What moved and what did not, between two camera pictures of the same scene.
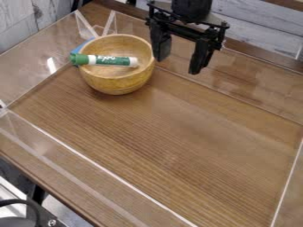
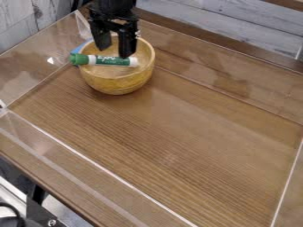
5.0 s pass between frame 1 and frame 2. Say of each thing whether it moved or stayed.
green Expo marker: stayed
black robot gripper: moved
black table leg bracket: stayed
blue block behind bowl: stayed
